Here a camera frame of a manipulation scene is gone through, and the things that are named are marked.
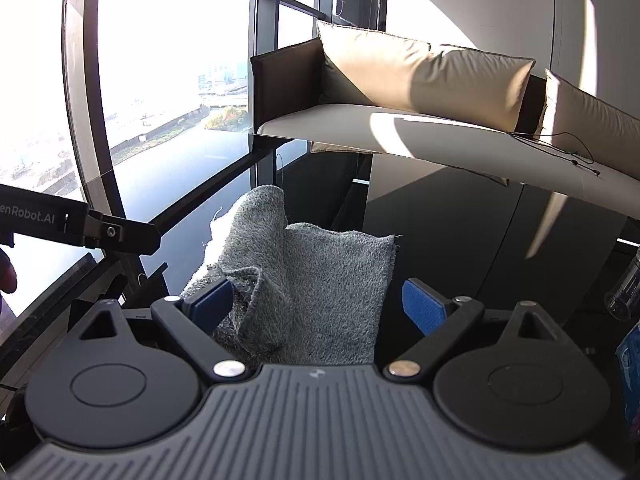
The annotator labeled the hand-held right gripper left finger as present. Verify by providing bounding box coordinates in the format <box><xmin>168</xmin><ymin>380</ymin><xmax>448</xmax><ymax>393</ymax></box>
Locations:
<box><xmin>79</xmin><ymin>278</ymin><xmax>247</xmax><ymax>382</ymax></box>

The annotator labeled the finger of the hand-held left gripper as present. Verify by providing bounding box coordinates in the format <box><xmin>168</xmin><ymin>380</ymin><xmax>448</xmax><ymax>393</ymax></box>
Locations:
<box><xmin>87</xmin><ymin>208</ymin><xmax>162</xmax><ymax>257</ymax></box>

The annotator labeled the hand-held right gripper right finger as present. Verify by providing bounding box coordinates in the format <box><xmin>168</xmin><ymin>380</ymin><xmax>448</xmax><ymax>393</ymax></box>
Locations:
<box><xmin>383</xmin><ymin>278</ymin><xmax>557</xmax><ymax>381</ymax></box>

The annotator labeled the grey fluffy towel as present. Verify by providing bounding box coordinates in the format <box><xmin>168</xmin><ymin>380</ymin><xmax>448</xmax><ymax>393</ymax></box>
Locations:
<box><xmin>178</xmin><ymin>185</ymin><xmax>402</xmax><ymax>366</ymax></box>

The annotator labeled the person's left hand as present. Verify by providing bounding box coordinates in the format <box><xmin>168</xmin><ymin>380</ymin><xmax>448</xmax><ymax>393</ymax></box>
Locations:
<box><xmin>0</xmin><ymin>246</ymin><xmax>18</xmax><ymax>295</ymax></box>

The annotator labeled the clear plastic cup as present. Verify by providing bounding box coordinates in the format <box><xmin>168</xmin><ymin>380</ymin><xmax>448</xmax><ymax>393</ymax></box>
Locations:
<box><xmin>603</xmin><ymin>246</ymin><xmax>640</xmax><ymax>322</ymax></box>

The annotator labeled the beige and brown sofa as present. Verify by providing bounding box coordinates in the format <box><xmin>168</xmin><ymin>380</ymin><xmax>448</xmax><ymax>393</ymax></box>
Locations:
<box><xmin>249</xmin><ymin>37</ymin><xmax>640</xmax><ymax>199</ymax></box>

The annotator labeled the blue tissue box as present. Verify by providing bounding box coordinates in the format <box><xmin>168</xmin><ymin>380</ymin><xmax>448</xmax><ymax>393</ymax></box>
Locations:
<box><xmin>615</xmin><ymin>329</ymin><xmax>640</xmax><ymax>437</ymax></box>

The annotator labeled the large beige cushion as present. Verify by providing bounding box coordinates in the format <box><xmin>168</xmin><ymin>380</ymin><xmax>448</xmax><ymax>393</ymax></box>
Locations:
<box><xmin>315</xmin><ymin>20</ymin><xmax>537</xmax><ymax>132</ymax></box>

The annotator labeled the small beige cushion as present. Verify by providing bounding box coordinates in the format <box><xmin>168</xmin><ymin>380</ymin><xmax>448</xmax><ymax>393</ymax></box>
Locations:
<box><xmin>539</xmin><ymin>68</ymin><xmax>640</xmax><ymax>182</ymax></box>

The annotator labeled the black window frame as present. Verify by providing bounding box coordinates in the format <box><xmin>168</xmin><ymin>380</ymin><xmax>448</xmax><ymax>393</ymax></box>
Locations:
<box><xmin>0</xmin><ymin>0</ymin><xmax>391</xmax><ymax>311</ymax></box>

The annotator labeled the thin black cable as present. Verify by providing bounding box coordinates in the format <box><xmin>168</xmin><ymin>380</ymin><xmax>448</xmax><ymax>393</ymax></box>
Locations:
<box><xmin>506</xmin><ymin>131</ymin><xmax>602</xmax><ymax>178</ymax></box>

